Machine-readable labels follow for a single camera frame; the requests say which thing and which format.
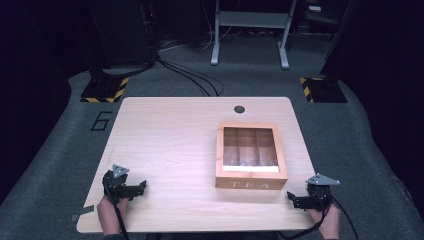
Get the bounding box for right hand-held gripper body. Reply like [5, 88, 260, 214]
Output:
[305, 173, 341, 212]

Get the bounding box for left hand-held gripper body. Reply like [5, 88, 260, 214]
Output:
[102, 164, 134, 204]

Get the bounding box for person's left hand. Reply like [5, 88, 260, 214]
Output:
[96, 195, 130, 236]

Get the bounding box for person's right hand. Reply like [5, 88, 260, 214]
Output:
[307, 202, 342, 240]

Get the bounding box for grey tape strip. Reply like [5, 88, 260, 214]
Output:
[69, 204, 96, 223]

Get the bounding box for wooden tea box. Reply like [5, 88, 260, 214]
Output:
[214, 121, 289, 191]

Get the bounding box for black striped stand base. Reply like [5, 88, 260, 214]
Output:
[298, 76, 348, 104]
[80, 76, 131, 104]

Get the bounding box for black cabinet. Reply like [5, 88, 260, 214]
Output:
[87, 0, 158, 69]

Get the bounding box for black floor cables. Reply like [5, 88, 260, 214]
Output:
[155, 31, 225, 98]

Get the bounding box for white metal stand frame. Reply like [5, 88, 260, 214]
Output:
[210, 0, 298, 70]

